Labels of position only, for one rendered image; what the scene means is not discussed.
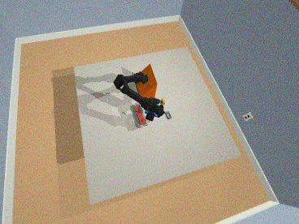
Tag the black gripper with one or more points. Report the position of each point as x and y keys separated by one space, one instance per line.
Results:
x=150 y=116

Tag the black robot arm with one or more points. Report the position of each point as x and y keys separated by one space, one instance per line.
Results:
x=146 y=103

